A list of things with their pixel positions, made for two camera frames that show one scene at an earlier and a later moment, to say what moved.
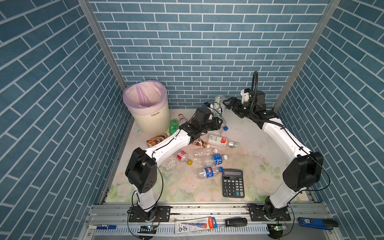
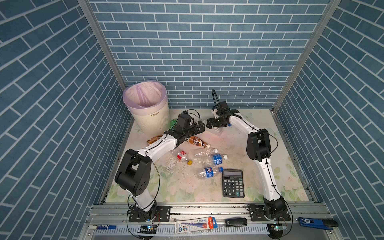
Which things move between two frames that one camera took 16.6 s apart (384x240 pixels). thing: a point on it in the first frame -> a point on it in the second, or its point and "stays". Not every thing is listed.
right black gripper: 234,108 -> 212,120
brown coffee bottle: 199,142 stays
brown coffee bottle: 153,141 stays
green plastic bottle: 173,126 stays
